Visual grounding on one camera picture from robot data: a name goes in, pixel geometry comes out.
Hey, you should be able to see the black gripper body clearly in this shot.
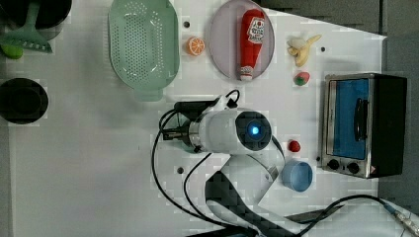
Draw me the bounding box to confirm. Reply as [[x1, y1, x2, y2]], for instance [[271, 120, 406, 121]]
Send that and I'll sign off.
[[162, 120, 192, 146]]

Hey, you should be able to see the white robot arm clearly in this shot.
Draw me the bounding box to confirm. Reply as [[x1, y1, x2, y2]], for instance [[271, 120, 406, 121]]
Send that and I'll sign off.
[[161, 110, 327, 237]]

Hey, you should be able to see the orange slice toy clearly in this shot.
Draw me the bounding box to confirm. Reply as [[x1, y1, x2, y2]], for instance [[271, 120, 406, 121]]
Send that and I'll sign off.
[[187, 37, 206, 56]]

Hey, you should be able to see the green perforated colander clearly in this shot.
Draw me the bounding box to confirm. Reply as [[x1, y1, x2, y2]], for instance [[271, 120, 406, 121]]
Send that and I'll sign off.
[[109, 0, 180, 102]]

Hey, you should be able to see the small red strawberry toy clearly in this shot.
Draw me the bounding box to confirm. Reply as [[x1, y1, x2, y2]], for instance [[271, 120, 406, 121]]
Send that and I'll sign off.
[[288, 140, 300, 153]]

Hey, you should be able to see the grey oval plate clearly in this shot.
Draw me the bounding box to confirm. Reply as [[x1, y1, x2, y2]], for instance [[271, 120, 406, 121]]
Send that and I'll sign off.
[[209, 0, 275, 81]]

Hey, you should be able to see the blue bowl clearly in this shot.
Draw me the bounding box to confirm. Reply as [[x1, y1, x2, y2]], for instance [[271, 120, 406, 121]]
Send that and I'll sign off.
[[281, 160, 313, 193]]

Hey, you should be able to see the pink strawberry toy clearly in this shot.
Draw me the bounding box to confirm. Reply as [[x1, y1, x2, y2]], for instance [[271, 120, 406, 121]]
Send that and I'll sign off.
[[293, 72, 310, 86]]

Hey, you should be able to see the red plush ketchup bottle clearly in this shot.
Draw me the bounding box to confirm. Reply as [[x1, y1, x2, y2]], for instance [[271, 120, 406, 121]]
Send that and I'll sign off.
[[240, 9, 265, 81]]

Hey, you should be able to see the peeled banana toy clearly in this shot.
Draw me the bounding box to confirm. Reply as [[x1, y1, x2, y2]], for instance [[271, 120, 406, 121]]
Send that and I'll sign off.
[[288, 35, 322, 67]]

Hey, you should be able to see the short black cup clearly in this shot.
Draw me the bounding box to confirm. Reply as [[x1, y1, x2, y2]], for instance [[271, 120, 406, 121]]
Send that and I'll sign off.
[[0, 78, 48, 124]]

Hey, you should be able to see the black toaster oven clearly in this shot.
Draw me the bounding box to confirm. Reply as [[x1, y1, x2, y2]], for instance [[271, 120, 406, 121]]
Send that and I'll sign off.
[[321, 73, 407, 179]]

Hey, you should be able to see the tall black cup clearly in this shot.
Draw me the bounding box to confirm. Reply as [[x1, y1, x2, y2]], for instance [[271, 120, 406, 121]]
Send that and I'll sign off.
[[0, 0, 73, 31]]

